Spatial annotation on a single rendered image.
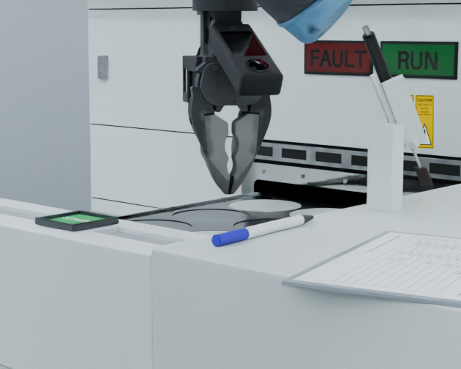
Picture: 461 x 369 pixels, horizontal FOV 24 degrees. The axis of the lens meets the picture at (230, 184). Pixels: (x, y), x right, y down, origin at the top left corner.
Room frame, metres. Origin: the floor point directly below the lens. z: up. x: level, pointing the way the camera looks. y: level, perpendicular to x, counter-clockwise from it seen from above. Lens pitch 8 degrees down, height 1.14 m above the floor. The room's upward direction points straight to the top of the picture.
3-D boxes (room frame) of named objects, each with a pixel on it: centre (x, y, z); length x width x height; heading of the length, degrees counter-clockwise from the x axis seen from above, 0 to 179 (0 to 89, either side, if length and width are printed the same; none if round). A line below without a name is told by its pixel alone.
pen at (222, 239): (0.91, -0.03, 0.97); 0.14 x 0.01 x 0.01; 141
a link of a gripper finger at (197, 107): (1.15, 0.02, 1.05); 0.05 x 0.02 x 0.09; 107
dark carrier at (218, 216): (1.29, -0.05, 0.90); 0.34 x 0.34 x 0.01; 48
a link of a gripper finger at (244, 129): (1.18, -0.01, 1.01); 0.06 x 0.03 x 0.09; 17
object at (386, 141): (1.05, -0.16, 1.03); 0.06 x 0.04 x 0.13; 138
